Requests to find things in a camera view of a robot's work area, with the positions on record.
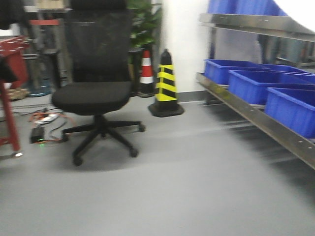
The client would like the blue bin upper shelf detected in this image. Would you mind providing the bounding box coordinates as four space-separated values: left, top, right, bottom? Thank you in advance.
207 0 287 16

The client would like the red white traffic cone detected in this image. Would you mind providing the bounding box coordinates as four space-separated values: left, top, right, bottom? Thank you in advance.
138 50 155 97

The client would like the black office chair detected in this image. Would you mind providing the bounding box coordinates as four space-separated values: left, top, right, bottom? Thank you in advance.
52 0 146 166

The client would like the blue bin far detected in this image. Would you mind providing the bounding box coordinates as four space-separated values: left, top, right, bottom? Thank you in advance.
204 59 270 85

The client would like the blue bin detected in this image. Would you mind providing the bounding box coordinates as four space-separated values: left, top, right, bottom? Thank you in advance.
204 59 270 85
264 88 315 139
228 70 315 105

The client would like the blue bin middle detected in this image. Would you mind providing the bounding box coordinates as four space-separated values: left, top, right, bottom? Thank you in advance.
228 70 315 105

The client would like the green potted plant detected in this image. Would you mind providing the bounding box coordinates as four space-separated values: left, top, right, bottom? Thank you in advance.
127 0 162 48

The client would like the black power adapter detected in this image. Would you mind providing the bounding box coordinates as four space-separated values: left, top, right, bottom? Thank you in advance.
30 127 45 144

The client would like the blue water jug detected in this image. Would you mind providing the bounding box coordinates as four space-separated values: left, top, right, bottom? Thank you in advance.
26 55 53 97

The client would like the blue bin near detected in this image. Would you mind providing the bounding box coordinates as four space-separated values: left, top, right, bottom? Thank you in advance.
264 88 315 139

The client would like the red metal table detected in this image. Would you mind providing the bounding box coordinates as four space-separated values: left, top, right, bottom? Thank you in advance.
0 36 29 158

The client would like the yellow black traffic post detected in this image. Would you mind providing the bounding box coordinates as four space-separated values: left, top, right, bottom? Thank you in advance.
148 49 185 118

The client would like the orange cable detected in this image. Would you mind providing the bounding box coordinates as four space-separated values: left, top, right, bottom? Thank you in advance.
28 110 76 145

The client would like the stainless steel shelf rail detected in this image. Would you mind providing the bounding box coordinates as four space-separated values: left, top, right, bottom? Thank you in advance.
195 72 315 169

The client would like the upper steel shelf rail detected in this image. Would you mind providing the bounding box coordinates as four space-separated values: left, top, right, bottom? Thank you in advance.
199 13 315 42

